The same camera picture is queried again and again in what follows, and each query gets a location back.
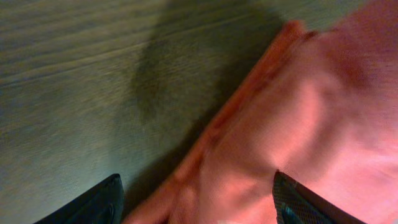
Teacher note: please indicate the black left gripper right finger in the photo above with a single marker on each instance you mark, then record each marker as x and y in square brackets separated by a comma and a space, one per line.
[296, 204]

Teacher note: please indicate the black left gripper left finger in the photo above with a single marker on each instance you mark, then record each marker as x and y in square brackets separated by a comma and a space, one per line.
[102, 204]

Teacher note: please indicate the orange soccer t-shirt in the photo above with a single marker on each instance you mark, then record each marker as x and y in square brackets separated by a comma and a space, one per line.
[321, 108]

